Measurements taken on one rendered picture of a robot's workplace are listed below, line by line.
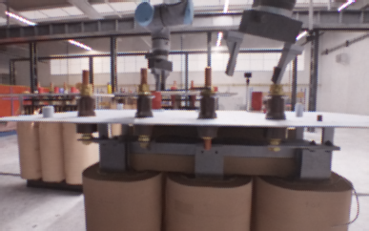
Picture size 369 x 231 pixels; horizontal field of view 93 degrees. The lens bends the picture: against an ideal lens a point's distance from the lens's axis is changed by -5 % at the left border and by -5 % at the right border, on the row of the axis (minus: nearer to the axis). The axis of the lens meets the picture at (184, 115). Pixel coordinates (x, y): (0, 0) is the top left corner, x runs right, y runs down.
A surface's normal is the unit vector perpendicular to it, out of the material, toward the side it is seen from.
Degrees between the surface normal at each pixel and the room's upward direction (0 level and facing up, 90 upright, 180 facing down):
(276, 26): 113
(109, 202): 90
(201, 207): 90
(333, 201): 90
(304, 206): 90
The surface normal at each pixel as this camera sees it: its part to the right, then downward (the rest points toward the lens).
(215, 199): -0.11, 0.07
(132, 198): 0.22, 0.07
